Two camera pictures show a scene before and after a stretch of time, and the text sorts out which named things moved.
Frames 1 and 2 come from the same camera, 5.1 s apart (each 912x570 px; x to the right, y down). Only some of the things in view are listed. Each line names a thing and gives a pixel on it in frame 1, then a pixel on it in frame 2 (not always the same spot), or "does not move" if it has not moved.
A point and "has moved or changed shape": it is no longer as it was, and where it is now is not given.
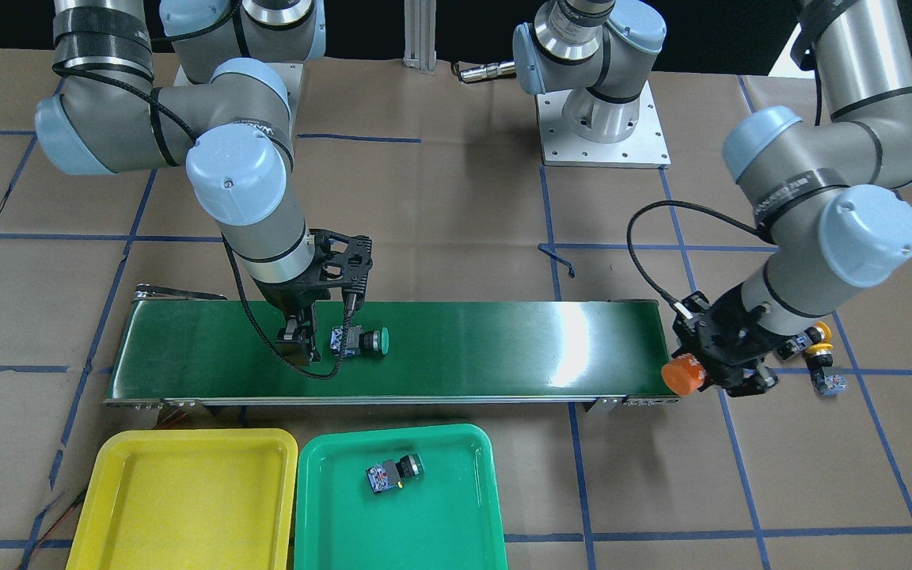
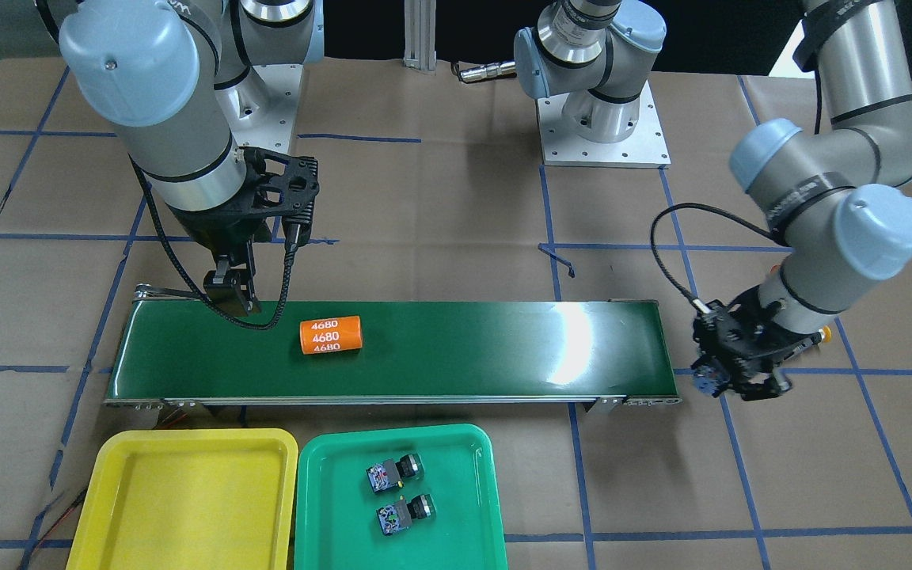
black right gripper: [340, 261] to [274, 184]
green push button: [389, 474] does not move
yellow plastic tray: [207, 499] does not move
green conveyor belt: [182, 349] does not move
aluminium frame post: [420, 34] does not move
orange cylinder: [683, 374] has moved or changed shape
